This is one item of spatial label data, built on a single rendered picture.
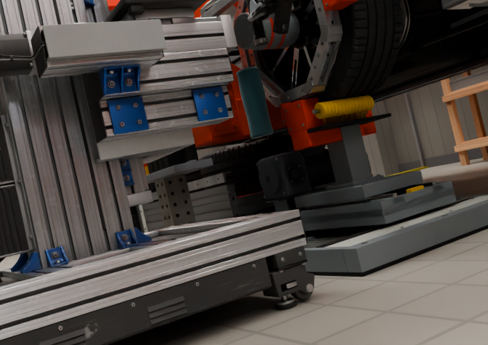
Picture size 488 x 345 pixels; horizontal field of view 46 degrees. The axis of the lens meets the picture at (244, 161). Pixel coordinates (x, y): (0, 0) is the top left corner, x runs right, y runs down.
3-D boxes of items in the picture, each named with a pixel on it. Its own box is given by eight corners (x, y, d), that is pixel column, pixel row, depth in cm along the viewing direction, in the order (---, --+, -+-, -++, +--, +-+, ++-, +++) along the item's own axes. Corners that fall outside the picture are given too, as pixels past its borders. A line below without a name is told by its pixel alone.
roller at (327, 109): (380, 107, 212) (377, 92, 212) (320, 118, 196) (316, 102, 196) (369, 111, 217) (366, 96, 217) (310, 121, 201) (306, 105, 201)
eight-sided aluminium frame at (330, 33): (355, 78, 190) (317, -78, 192) (340, 80, 187) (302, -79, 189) (266, 115, 236) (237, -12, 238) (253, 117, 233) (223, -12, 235)
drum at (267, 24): (305, 40, 208) (296, 3, 209) (258, 43, 197) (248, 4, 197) (283, 52, 220) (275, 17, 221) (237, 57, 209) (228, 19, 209)
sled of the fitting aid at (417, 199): (457, 203, 203) (450, 176, 203) (386, 226, 184) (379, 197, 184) (361, 214, 245) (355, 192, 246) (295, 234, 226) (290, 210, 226)
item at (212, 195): (250, 218, 249) (240, 168, 250) (232, 222, 244) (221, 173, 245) (90, 239, 458) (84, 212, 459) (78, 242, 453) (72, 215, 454)
